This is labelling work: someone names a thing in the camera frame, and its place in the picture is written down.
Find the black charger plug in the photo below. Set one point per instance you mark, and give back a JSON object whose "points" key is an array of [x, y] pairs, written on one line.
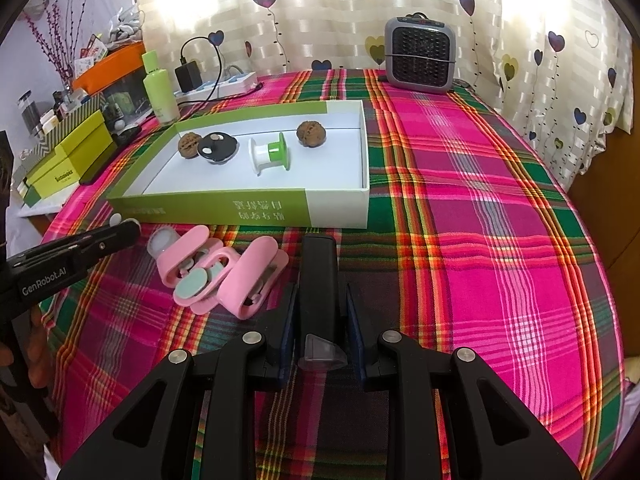
{"points": [[189, 76]]}

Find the grey mini heater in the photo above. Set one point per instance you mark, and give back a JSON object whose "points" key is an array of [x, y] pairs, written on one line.
{"points": [[420, 55]]}

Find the white knob stopper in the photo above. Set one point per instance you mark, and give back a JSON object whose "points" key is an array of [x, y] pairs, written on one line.
{"points": [[115, 219]]}

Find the black smartphone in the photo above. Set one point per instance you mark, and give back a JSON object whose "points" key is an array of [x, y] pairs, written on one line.
{"points": [[107, 157]]}

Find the chevron patterned box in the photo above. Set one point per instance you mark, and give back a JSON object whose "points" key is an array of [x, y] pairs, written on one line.
{"points": [[75, 121]]}

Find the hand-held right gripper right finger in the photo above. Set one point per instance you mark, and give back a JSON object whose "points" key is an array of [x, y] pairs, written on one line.
{"points": [[357, 340]]}

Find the pink green plaid tablecloth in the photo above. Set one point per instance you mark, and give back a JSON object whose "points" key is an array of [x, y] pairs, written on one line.
{"points": [[475, 260]]}

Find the white power strip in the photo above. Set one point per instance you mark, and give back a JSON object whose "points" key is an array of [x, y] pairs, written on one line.
{"points": [[235, 82]]}

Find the green and white cardboard box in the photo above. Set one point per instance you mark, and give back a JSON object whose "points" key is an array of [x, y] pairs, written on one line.
{"points": [[260, 175]]}

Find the heart print curtain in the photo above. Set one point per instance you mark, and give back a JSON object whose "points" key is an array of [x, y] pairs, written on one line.
{"points": [[340, 10]]}

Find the pink clip with mint pad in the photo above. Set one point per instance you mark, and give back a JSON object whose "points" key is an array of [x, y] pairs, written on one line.
{"points": [[200, 280]]}

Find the red branch decoration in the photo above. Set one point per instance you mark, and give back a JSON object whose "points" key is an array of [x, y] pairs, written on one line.
{"points": [[55, 35]]}

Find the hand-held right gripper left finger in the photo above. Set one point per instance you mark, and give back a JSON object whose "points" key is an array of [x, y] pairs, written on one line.
{"points": [[285, 332]]}

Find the person's left hand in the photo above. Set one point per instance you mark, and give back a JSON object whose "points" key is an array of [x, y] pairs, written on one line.
{"points": [[40, 340]]}

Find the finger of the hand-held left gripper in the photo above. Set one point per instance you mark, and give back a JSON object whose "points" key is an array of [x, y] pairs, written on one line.
{"points": [[107, 242]]}

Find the small brown walnut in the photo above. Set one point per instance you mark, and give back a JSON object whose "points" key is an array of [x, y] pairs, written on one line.
{"points": [[311, 134]]}

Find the stack of paper packets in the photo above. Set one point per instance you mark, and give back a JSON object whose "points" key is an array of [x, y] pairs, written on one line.
{"points": [[92, 50]]}

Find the large brown walnut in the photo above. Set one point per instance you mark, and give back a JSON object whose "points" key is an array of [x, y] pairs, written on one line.
{"points": [[188, 144]]}

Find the clear storage bin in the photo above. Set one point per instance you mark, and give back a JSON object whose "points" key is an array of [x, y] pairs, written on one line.
{"points": [[125, 102]]}

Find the dark glass jar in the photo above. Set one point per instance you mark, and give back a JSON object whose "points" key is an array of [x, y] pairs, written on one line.
{"points": [[29, 115]]}

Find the lime green box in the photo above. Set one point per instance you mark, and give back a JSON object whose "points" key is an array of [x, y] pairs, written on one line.
{"points": [[75, 157]]}

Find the light green lotion bottle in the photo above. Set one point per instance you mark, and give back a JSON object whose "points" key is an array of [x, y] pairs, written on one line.
{"points": [[161, 95]]}

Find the orange lidded storage bin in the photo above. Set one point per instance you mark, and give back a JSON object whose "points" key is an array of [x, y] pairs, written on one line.
{"points": [[107, 67]]}

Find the wooden cabinet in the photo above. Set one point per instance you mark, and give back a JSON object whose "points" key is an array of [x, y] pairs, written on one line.
{"points": [[612, 230]]}

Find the white and green spool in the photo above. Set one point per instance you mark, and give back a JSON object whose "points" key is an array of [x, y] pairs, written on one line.
{"points": [[267, 154]]}

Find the black disc with white buttons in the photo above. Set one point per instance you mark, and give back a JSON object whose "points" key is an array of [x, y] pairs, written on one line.
{"points": [[216, 149]]}

